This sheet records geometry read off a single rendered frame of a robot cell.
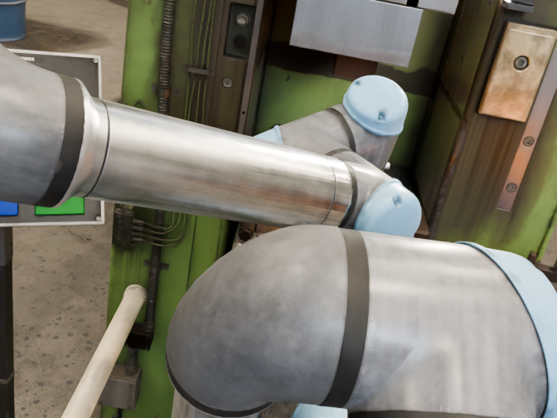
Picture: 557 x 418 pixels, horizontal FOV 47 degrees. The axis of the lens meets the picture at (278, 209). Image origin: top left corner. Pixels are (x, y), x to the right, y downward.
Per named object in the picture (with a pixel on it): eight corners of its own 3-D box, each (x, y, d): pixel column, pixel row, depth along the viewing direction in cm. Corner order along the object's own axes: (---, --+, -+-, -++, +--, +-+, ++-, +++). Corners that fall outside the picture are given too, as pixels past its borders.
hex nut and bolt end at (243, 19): (244, 52, 122) (250, 15, 118) (230, 49, 122) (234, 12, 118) (246, 49, 124) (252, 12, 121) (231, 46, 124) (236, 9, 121)
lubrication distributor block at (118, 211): (137, 261, 139) (142, 206, 133) (108, 256, 139) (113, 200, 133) (142, 253, 143) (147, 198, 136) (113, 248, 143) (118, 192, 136)
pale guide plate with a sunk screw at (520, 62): (525, 123, 121) (559, 31, 113) (478, 114, 121) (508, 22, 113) (523, 119, 123) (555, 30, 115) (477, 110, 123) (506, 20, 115)
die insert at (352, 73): (373, 83, 118) (381, 50, 115) (333, 75, 118) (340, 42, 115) (366, 47, 145) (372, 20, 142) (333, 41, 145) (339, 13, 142)
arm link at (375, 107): (328, 82, 74) (388, 61, 77) (313, 143, 83) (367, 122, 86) (365, 130, 71) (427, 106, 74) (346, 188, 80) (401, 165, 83)
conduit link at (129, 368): (135, 376, 154) (138, 346, 150) (123, 374, 154) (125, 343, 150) (138, 369, 156) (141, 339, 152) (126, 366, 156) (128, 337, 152)
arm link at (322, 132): (286, 167, 66) (374, 133, 70) (237, 125, 74) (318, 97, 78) (293, 228, 70) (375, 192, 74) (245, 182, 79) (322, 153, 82)
